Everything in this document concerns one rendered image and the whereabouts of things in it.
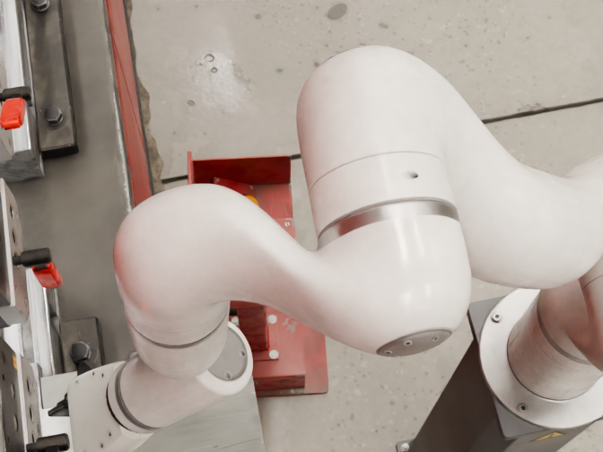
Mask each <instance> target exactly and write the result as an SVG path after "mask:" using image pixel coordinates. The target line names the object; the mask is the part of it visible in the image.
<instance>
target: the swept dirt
mask: <svg viewBox="0 0 603 452"><path fill-rule="evenodd" d="M126 3H127V14H128V19H129V26H130V32H131V38H132V44H133V50H134V57H135V64H136V51H135V44H134V39H133V31H132V27H131V23H130V19H131V15H132V12H133V5H132V0H126ZM137 80H138V86H139V92H140V99H141V105H142V111H143V117H144V128H145V134H146V141H147V147H148V152H149V159H150V164H151V171H152V177H153V189H154V194H155V195H157V194H159V193H161V192H163V191H165V189H164V185H163V183H162V181H161V174H162V169H163V166H164V161H163V159H162V157H161V156H160V154H159V153H158V150H157V143H156V141H155V139H154V138H153V137H152V136H151V135H150V134H149V133H148V130H147V127H148V124H149V122H150V120H151V111H150V107H149V104H150V95H149V92H148V91H147V90H146V88H145V87H144V86H143V85H142V83H141V81H140V79H139V77H138V76H137Z"/></svg>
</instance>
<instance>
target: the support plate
mask: <svg viewBox="0 0 603 452"><path fill-rule="evenodd" d="M75 377H77V371H74V372H69V373H64V374H58V375H54V376H48V377H43V378H40V382H41V391H42V400H43V409H48V408H53V407H56V406H57V403H58V402H60V401H62V400H64V397H65V394H66V393H67V391H68V386H69V384H70V382H71V381H72V380H73V379H74V378H75ZM132 452H266V450H265V444H264V440H263V434H262V429H261V423H260V418H259V413H258V403H257V398H256V393H255V388H254V382H253V377H252V373H251V377H250V379H249V382H248V384H247V385H246V386H245V387H244V388H243V389H242V390H241V391H240V392H238V393H236V394H234V395H231V396H229V397H227V398H225V399H223V400H222V401H220V402H217V403H215V404H212V405H210V406H208V407H206V408H205V409H203V410H201V411H199V412H196V413H193V414H191V415H189V416H188V417H186V418H184V419H182V420H180V421H177V422H174V423H173V424H171V425H169V426H167V427H165V428H163V429H161V430H158V431H156V432H154V433H153V435H152V436H151V437H150V438H149V439H148V440H147V441H146V442H144V443H143V444H142V445H141V446H140V447H138V448H137V449H135V450H134V451H132Z"/></svg>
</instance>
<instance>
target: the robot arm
mask: <svg viewBox="0 0 603 452"><path fill-rule="evenodd" d="M296 122H297V133H298V139H299V145H300V151H301V160H302V166H303V170H304V175H305V179H306V184H307V188H308V193H309V198H310V207H311V211H312V216H313V221H314V225H315V230H316V234H317V239H318V248H317V249H316V250H315V251H313V252H310V251H308V250H307V249H305V248H304V247H302V246H301V245H300V244H299V243H298V242H297V241H296V240H295V239H293V238H292V237H291V236H290V235H289V234H288V233H287V232H286V231H285V230H284V229H283V228H282V227H281V226H280V225H279V224H278V223H277V222H276V221H275V220H273V219H272V218H271V217H270V216H269V215H268V214H267V213H266V212H264V211H263V210H262V209H261V208H259V207H258V206H257V205H256V204H254V203H253V202H251V201H250V200H249V199H248V198H247V197H245V196H243V195H241V194H239V193H238V192H236V191H233V190H231V189H229V188H227V187H222V186H218V185H214V184H192V185H186V186H182V187H175V188H172V189H169V190H166V191H163V192H161V193H159V194H157V195H154V196H151V197H150V198H148V199H146V200H145V201H143V202H142V203H141V204H139V205H138V206H137V207H135V208H134V209H133V210H132V211H131V212H130V213H129V214H128V215H127V216H126V218H125V219H124V221H122V223H121V224H120V226H119V228H118V232H117V234H116V237H115V240H114V246H113V266H114V271H115V275H116V280H117V285H118V291H119V295H120V298H121V302H122V306H123V310H124V313H125V317H126V320H127V326H128V329H129V333H130V335H131V338H132V341H133V344H134V347H135V349H136V352H132V353H130V354H129V359H128V360H127V361H118V362H114V363H111V364H108V365H104V366H101V367H97V366H96V365H95V364H94V363H93V362H91V361H80V364H79V367H78V370H77V377H75V378H74V379H73V380H72V381H71V382H70V384H69V386H68V391H67V393H66V394H65V397H64V400H62V401H60V402H58V403H57V406H56V407H54V408H52V409H50V410H49V411H48V416H49V417H70V425H71V432H72V441H73V447H74V452H132V451H134V450H135V449H137V448H138V447H140V446H141V445H142V444H143V443H144V442H146V441H147V440H148V439H149V438H150V437H151V436H152V435H153V433H154V432H156V431H158V430H161V429H163V428H165V427H167V426H169V425H171V424H173V423H174V422H177V421H180V420H182V419H184V418H186V417H188V416H189V415H191V414H193V413H196V412H199V411H201V410H203V409H205V408H206V407H208V406H210V405H212V404H215V403H217V402H220V401H222V400H223V399H225V398H227V397H229V396H232V395H234V394H236V393H238V392H240V391H241V390H242V389H243V388H244V387H245V386H246V385H247V384H248V382H249V379H250V377H251V373H252V369H253V359H252V353H251V349H250V347H249V343H248V341H247V339H246V338H245V336H244V334H243V333H242V332H241V331H240V329H239V328H238V327H236V326H235V325H234V324H233V323H231V322H230V321H229V312H230V300H242V301H250V302H255V303H259V304H262V305H266V306H268V307H270V308H273V309H277V310H279V311H281V312H283V313H285V314H286V315H288V316H290V317H293V318H295V319H297V320H299V321H301V322H302V323H303V324H305V325H307V326H310V327H312V328H313V329H315V330H317V331H319V332H321V333H322V334H324V335H326V336H328V337H330V338H332V339H334V340H336V341H338V342H340V343H343V344H345V345H347V346H349V347H351V348H354V349H356V350H358V351H361V352H367V353H370V354H374V355H379V356H385V357H392V358H400V357H402V356H409V355H413V354H418V353H422V352H426V351H428V350H430V349H432V348H434V347H436V346H437V345H441V344H443V343H445V342H446V341H445V340H446V339H448V338H449V337H450V336H451V335H452V334H453V333H454V332H455V331H456V330H457V329H458V327H459V326H460V324H461V323H462V321H463V319H464V317H465V316H466V314H467V312H468V308H469V305H470V300H471V294H472V277H475V278H477V279H478V280H481V281H483V282H487V283H494V284H499V285H503V286H508V287H514V288H519V289H518V290H516V291H513V292H511V293H510V294H508V295H507V296H506V297H504V298H503V299H502V300H500V302H499V303H498V304H497V305H496V306H495V307H494V308H493V310H492V311H491V313H490V315H489V316H488V318H487V319H486V321H485V324H484V326H483V329H482V332H481V335H480V340H479V362H480V367H481V371H482V373H483V376H484V379H485V383H486V384H487V385H488V387H489V389H490V390H491V392H492V394H493V395H494V397H495V398H496V399H497V400H498V402H499V403H500V404H501V405H502V406H503V407H504V408H505V409H507V410H508V411H509V412H510V413H512V414H513V415H515V416H516V417H518V418H520V419H521V420H523V421H525V422H528V423H530V424H532V425H535V426H538V427H542V428H546V429H552V430H566V429H574V428H578V427H581V426H583V425H586V424H589V423H591V422H593V421H595V420H597V419H598V418H599V417H601V416H602V415H603V152H600V153H599V154H598V155H596V156H593V157H591V158H589V159H587V160H586V161H583V162H582V163H580V164H578V165H577V166H575V167H574V168H572V169H570V170H569V171H568V172H566V173H565V174H564V175H562V176H561V177H557V176H554V175H552V174H549V173H546V172H544V171H541V170H538V169H533V168H531V167H528V166H526V165H523V164H521V163H520V162H518V161H517V160H516V159H515V158H514V157H512V156H511V155H510V154H509V153H508V152H507V151H506V150H505V149H504V148H503V147H502V146H501V145H500V143H499V142H498V141H497V140H496V139H495V138H494V136H493V135H492V134H491V133H490V132H489V130H488V129H487V128H486V127H485V125H484V124H483V123H482V121H481V120H480V119H479V118H478V116H477V115H476V114H475V112H474V111H473V110H472V109H471V107H469V105H468V104H467V103H466V102H465V101H464V99H463V98H462V97H461V96H460V94H459V93H458V92H457V91H456V90H455V88H454V87H453V86H452V85H451V84H450V83H449V82H448V81H447V80H446V79H445V78H443V77H442V76H441V75H440V74H439V73H438V72H436V71H435V70H434V69H433V68H431V67H430V66H429V65H428V64H426V63H425V62H423V61H422V60H420V59H419V58H417V57H415V56H412V55H410V54H408V53H407V52H405V51H402V50H399V49H396V48H391V47H386V46H375V45H373V46H364V45H361V46H357V47H356V48H351V49H348V50H346V51H343V52H341V53H339V54H334V55H333V56H330V57H329V59H328V60H326V61H325V62H324V63H323V64H321V65H320V66H319V67H318V68H317V69H316V70H314V72H313V73H312V74H311V75H310V77H309V78H308V79H307V81H306V82H305V84H304V85H303V87H302V90H301V93H300V96H299V99H298V103H297V111H296ZM471 276H472V277H471Z"/></svg>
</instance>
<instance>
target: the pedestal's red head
mask: <svg viewBox="0 0 603 452"><path fill-rule="evenodd" d="M191 160H192V161H193V164H194V170H195V175H196V184H214V185H218V186H222V187H227V188H229V189H231V190H233V191H236V192H238V193H239V194H241V195H249V196H253V197H254V198H255V199H256V200H257V201H258V204H259V208H261V209H262V210H263V211H264V212H266V213H267V214H268V215H269V216H270V217H271V218H272V219H273V220H275V221H276V222H277V223H278V224H279V225H280V226H281V227H282V228H283V229H284V230H285V231H286V232H287V233H288V234H289V235H290V236H291V237H292V238H293V239H295V240H296V238H295V223H294V218H293V201H292V187H291V154H284V155H265V156H246V157H228V158H209V159H192V155H191V151H188V184H189V185H192V163H191ZM258 306H265V305H262V304H259V303H255V302H250V301H242V300H230V308H241V307H258Z"/></svg>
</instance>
